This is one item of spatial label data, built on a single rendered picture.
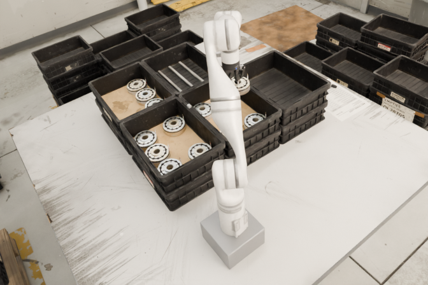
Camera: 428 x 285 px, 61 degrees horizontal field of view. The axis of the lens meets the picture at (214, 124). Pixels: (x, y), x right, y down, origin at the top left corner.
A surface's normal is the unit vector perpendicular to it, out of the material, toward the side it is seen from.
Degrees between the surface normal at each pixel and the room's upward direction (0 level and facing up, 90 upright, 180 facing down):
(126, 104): 0
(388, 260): 0
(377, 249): 0
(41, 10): 90
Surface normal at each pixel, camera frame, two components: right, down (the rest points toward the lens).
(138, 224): -0.09, -0.73
